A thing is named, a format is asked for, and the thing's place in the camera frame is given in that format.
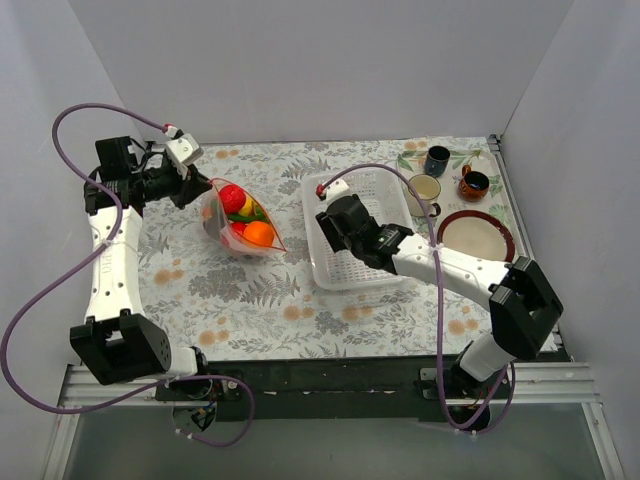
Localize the dark blue mug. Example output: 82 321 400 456
424 145 451 178

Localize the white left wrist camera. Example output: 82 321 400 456
165 131 203 168

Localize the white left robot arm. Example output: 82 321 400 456
70 132 213 400

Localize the red fake apple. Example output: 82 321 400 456
231 222 247 237

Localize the clear zip bag orange seal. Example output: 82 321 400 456
201 178 286 256

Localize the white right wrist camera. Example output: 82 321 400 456
322 179 352 204

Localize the floral tablecloth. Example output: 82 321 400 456
138 137 522 360

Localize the purple cable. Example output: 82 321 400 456
315 164 516 432
0 103 255 447

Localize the cream plate red rim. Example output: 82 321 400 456
437 210 516 263

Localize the cream enamel mug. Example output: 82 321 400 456
404 174 441 218

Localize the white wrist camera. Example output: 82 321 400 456
165 131 203 168
322 179 352 204

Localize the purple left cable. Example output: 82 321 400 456
0 103 255 447

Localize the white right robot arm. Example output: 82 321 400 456
316 194 564 398

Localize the floral serving tray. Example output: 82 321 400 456
395 147 530 280

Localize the fake orange mandarin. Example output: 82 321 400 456
242 221 275 247

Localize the yellow fake lemon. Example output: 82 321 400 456
238 197 256 217

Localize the white plastic mesh basket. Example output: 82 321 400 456
301 168 413 291

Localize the orange brown mug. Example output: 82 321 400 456
458 165 490 203

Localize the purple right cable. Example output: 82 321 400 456
315 164 516 432

